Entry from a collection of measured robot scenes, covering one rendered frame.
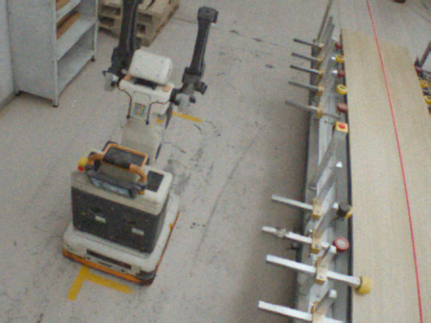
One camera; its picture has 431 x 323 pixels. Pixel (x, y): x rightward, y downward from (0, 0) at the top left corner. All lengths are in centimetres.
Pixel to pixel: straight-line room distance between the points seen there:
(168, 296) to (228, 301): 40
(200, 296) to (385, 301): 126
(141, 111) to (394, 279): 160
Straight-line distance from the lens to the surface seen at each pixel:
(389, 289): 237
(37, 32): 384
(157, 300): 298
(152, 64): 237
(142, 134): 262
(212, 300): 304
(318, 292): 254
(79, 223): 281
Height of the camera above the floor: 265
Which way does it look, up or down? 39 degrees down
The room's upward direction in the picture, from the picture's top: 11 degrees clockwise
